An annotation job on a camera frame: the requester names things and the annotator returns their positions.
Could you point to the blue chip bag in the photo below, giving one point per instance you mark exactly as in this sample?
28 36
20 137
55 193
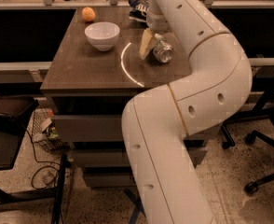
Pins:
138 10

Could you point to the grey drawer cabinet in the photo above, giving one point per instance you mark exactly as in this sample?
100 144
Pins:
85 81

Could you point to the middle grey drawer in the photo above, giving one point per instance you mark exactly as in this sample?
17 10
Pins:
113 154

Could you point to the top grey drawer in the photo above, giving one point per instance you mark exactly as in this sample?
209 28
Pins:
88 128

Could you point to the black office chair base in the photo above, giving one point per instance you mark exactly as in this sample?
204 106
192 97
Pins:
263 109

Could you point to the blue tape cross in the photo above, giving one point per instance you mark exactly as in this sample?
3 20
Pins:
138 206

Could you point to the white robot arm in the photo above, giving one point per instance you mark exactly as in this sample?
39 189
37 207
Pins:
156 122

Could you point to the white ceramic bowl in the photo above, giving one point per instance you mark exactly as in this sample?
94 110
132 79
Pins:
103 36

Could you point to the grey drawer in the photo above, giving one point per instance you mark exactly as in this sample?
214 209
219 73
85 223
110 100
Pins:
113 154
88 128
108 178

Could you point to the black chair on left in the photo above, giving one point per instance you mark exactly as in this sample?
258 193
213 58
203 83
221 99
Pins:
15 114

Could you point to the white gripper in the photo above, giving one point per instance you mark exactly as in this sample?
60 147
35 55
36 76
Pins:
157 24

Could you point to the bottom grey drawer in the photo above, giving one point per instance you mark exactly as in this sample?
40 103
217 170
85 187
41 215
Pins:
108 178

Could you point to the wire waste basket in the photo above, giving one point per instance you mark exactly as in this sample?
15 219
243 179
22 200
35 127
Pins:
44 132

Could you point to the silver 7up soda can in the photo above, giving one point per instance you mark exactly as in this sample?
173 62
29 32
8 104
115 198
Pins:
162 50

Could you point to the orange fruit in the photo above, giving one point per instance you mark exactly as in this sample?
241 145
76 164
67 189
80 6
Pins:
88 14

